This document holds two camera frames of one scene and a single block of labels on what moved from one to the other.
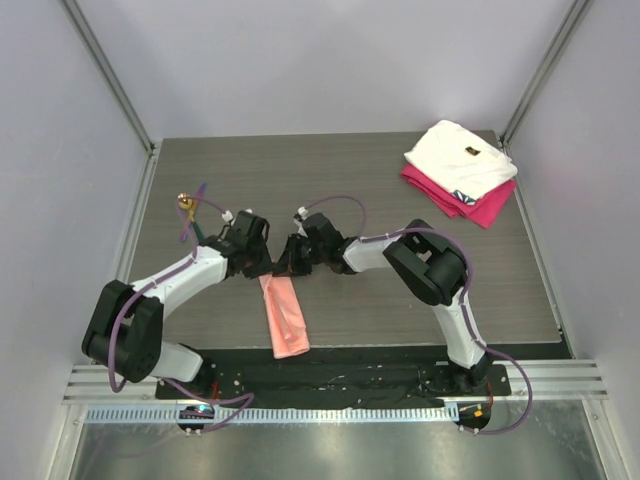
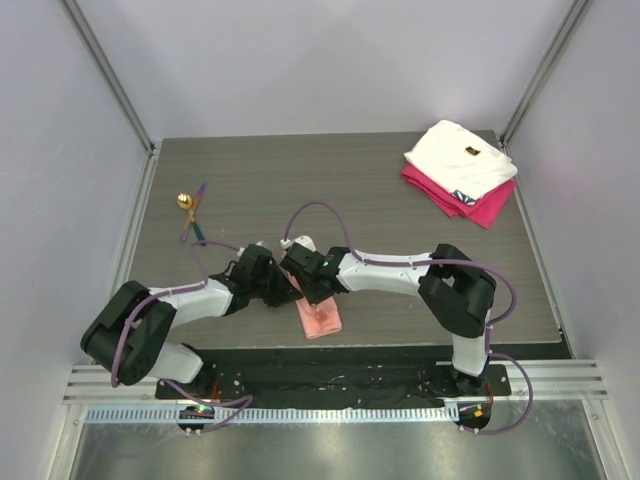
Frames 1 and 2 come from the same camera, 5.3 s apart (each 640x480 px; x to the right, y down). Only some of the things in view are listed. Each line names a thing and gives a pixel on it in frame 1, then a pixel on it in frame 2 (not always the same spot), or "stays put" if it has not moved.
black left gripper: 265,267 → 283,293
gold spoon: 186,202 stays put
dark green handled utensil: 198,233 stays put
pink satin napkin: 288,327 → 318,320
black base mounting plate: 256,377 stays put
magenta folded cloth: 490,208 stays put
